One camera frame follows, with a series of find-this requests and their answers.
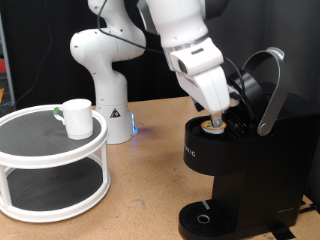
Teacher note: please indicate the small red object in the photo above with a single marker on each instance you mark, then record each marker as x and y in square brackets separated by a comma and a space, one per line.
[2, 65]

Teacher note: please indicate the white two-tier turntable shelf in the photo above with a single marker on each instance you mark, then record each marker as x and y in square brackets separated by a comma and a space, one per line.
[40, 133]

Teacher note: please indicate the clear water reservoir black lid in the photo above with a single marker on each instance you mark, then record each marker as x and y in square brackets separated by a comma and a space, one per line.
[269, 89]

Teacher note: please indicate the orange-rimmed coffee pod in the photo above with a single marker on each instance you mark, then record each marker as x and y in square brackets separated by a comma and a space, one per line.
[207, 126]

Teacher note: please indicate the grey metal frame post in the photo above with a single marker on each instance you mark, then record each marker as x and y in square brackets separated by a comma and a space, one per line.
[9, 76]

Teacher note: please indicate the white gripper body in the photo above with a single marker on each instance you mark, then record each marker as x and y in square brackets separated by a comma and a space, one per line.
[210, 90]

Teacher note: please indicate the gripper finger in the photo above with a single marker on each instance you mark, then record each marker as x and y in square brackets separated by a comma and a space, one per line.
[217, 120]
[198, 105]

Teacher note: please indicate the white mug with green mark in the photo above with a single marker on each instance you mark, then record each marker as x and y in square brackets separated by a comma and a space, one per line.
[78, 120]

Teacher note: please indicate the black curtain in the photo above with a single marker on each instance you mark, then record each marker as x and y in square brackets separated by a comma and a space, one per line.
[156, 83]

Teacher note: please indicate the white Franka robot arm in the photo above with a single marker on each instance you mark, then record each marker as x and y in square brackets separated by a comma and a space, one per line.
[110, 86]

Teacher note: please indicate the black Keurig coffee machine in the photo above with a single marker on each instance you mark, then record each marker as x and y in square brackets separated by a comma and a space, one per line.
[266, 166]

